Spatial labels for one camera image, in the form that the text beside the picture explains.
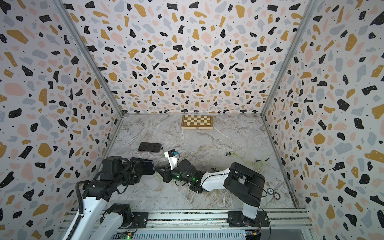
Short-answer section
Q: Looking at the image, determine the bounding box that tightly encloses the round black white coaster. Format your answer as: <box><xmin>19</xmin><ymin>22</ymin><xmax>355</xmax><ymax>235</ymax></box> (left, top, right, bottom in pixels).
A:
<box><xmin>267</xmin><ymin>188</ymin><xmax>275</xmax><ymax>195</ymax></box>

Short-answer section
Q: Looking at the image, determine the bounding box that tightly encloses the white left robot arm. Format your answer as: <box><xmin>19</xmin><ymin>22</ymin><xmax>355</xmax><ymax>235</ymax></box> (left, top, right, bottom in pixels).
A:
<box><xmin>63</xmin><ymin>156</ymin><xmax>154</xmax><ymax>240</ymax></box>

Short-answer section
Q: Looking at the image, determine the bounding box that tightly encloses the wooden chessboard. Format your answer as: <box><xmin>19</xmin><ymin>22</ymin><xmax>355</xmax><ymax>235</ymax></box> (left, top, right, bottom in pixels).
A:
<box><xmin>181</xmin><ymin>115</ymin><xmax>214</xmax><ymax>130</ymax></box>

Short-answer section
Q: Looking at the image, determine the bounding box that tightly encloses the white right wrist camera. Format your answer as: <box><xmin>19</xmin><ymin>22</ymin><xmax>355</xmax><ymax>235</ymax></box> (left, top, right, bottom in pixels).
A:
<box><xmin>164</xmin><ymin>149</ymin><xmax>180</xmax><ymax>170</ymax></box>

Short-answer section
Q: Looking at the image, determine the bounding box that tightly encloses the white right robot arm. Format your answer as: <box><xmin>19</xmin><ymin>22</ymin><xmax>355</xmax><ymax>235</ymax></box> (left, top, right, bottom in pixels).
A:
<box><xmin>155</xmin><ymin>160</ymin><xmax>266</xmax><ymax>220</ymax></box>

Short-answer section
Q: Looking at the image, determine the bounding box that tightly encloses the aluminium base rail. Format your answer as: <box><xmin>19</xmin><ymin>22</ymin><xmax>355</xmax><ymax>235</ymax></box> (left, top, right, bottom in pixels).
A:
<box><xmin>56</xmin><ymin>208</ymin><xmax>314</xmax><ymax>240</ymax></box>

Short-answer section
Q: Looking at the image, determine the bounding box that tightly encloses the black smartphone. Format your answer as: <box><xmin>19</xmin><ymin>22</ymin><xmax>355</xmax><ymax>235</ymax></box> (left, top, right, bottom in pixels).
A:
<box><xmin>138</xmin><ymin>142</ymin><xmax>162</xmax><ymax>153</ymax></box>
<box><xmin>135</xmin><ymin>160</ymin><xmax>156</xmax><ymax>176</ymax></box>

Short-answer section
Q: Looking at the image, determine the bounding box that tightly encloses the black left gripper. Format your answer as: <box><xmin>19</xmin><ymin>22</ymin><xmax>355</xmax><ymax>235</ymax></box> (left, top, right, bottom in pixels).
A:
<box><xmin>114</xmin><ymin>159</ymin><xmax>143</xmax><ymax>187</ymax></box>

